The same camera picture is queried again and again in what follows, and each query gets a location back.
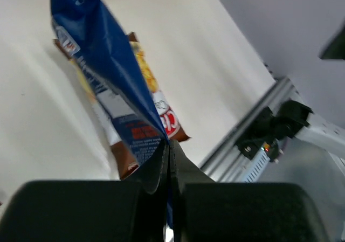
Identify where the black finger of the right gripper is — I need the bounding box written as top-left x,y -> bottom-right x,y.
319,25 -> 344,60

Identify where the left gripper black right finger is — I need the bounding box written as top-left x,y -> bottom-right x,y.
169,141 -> 329,241

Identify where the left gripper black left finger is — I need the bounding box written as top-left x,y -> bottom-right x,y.
1,142 -> 169,241

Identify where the large Chuba cassava chips bag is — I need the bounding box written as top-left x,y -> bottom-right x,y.
69,32 -> 190,180

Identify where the blue Burts chilli bag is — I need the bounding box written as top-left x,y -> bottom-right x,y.
50,0 -> 173,226

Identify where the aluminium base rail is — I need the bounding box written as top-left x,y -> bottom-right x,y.
199,77 -> 296,183

